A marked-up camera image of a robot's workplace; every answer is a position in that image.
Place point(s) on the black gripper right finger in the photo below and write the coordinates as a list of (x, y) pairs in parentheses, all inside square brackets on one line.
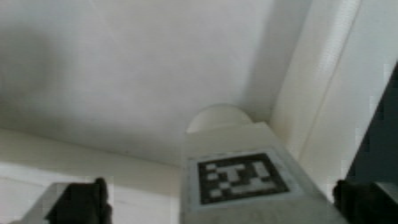
[(367, 202)]

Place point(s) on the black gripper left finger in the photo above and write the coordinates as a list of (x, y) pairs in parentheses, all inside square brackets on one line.
[(72, 204)]

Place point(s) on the white table leg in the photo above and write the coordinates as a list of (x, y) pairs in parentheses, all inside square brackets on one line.
[(246, 186)]

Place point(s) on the white square tabletop tray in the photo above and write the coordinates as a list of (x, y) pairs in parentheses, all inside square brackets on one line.
[(131, 72)]

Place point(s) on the white U-shaped fence wall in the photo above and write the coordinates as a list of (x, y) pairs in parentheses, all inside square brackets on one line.
[(355, 94)]

